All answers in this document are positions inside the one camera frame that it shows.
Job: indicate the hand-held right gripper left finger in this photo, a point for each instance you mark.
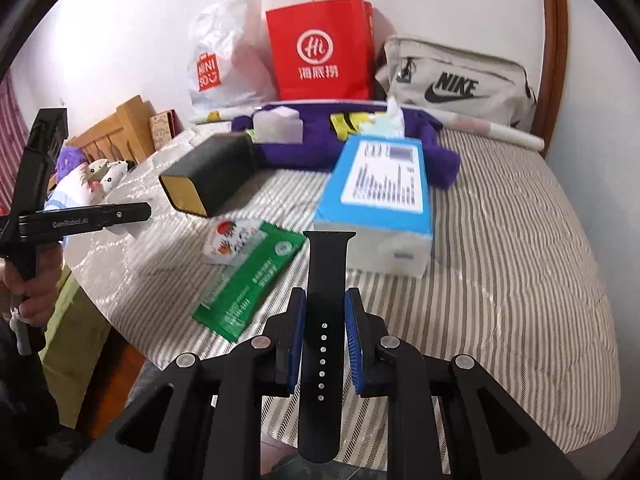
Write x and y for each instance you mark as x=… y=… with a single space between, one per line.
x=297 y=340

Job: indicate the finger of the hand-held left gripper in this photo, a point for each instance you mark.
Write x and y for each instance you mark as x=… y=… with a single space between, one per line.
x=127 y=214

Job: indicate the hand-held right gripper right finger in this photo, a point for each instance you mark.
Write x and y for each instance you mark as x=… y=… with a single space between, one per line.
x=352 y=340

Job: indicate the blue tissue pack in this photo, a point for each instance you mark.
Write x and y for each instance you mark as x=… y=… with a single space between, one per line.
x=380 y=180

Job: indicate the person's left forearm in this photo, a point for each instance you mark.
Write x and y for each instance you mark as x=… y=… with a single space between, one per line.
x=35 y=420

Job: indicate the person's left hand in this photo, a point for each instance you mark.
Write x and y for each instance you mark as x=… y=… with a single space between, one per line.
x=35 y=300

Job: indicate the light blue cloth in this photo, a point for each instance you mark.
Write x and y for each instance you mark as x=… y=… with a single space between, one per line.
x=62 y=197

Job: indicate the spotted white plush toy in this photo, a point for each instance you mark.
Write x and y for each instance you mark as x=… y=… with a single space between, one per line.
x=107 y=175

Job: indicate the striped curtain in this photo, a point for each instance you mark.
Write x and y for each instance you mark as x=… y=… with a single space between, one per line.
x=12 y=135

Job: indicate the green wet wipes packet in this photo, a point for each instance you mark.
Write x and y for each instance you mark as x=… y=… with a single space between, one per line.
x=250 y=280

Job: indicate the wooden headboard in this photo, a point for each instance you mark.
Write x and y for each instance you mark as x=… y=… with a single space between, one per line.
x=552 y=60
x=125 y=130

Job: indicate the brown patterned box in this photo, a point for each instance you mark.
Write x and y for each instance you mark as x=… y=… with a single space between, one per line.
x=162 y=130

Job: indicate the black box with gold end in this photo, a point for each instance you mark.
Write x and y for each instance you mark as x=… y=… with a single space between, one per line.
x=210 y=165

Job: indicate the small white printed packet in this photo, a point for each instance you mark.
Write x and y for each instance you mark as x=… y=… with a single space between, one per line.
x=230 y=240

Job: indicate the white foam block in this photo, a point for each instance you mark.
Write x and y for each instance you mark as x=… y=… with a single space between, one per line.
x=277 y=127

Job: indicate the white plastic bag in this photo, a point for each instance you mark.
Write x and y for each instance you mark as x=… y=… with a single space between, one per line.
x=225 y=60

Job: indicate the purple plush cloth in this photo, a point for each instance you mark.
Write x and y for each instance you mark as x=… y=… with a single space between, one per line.
x=310 y=152

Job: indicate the yellow black striped cloth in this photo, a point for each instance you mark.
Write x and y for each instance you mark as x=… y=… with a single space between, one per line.
x=350 y=125

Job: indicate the red paper bag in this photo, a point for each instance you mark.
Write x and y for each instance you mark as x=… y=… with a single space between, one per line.
x=320 y=50

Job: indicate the white paper roll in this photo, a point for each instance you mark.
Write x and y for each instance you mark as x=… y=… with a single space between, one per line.
x=500 y=132

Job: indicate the grey fabric bag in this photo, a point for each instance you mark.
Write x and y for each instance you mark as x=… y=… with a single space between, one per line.
x=450 y=65

